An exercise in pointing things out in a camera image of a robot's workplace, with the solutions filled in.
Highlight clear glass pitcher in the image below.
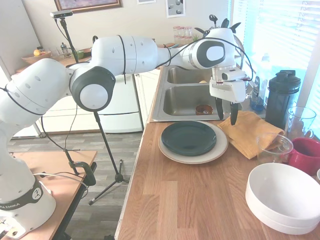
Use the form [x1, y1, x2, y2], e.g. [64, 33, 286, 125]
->
[284, 106, 317, 141]

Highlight blue dish soap bottle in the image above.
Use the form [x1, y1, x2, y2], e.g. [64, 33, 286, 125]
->
[249, 53, 272, 112]

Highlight black flat turner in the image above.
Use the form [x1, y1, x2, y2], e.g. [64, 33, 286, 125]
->
[194, 26, 210, 36]

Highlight grey paper poster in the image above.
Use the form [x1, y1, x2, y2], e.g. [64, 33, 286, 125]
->
[166, 0, 187, 19]

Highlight wooden fruit bowl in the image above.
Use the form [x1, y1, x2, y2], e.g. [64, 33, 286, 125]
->
[21, 50, 52, 66]

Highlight clear plastic cup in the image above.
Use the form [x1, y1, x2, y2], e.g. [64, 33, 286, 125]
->
[255, 132, 294, 166]

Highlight orange yellow towel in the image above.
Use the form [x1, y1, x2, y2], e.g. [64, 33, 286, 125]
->
[216, 110, 286, 160]

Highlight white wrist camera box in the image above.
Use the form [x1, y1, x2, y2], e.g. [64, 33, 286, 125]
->
[221, 69, 247, 83]

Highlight large beige plate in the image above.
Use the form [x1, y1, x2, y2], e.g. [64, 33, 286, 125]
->
[158, 120, 229, 165]

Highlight wooden framed picture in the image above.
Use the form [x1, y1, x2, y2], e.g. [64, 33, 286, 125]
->
[54, 0, 124, 14]

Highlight white window blind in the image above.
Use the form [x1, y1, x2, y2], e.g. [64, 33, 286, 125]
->
[231, 0, 320, 118]

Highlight grey stereo camera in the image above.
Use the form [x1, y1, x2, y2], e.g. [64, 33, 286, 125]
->
[50, 10, 74, 19]

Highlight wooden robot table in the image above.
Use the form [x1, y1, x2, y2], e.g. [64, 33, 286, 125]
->
[0, 150, 98, 240]

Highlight dark blue plate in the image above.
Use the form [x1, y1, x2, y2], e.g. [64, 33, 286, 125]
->
[161, 121, 217, 157]

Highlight red mug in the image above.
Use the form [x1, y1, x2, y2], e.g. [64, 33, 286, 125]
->
[286, 137, 320, 177]

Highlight white cable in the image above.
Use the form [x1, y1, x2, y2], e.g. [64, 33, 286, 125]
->
[31, 171, 90, 192]

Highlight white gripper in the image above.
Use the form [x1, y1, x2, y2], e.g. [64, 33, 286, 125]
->
[209, 79, 245, 126]

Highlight brown bowl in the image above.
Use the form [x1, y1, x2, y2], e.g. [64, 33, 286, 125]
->
[195, 104, 214, 116]

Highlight green table clamp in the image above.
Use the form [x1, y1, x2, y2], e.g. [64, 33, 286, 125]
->
[63, 148, 97, 187]

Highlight white kitchen cabinets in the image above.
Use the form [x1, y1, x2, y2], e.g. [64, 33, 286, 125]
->
[11, 63, 162, 138]

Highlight white ceramic bowl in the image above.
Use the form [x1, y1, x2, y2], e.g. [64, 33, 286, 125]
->
[244, 189, 320, 236]
[246, 162, 320, 223]

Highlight black tripod stand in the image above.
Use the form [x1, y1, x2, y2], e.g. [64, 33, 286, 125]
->
[57, 17, 131, 206]

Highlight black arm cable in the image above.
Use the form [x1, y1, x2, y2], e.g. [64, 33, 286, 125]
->
[119, 34, 254, 86]

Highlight glass french press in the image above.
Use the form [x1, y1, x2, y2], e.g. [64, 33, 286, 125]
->
[59, 42, 72, 60]

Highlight stainless double sink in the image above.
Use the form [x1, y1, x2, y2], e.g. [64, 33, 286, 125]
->
[152, 62, 267, 123]

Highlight black shaker bottle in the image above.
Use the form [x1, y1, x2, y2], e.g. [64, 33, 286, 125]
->
[264, 70, 302, 131]

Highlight white stove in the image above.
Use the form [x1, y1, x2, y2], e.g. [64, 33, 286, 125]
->
[98, 72, 145, 134]

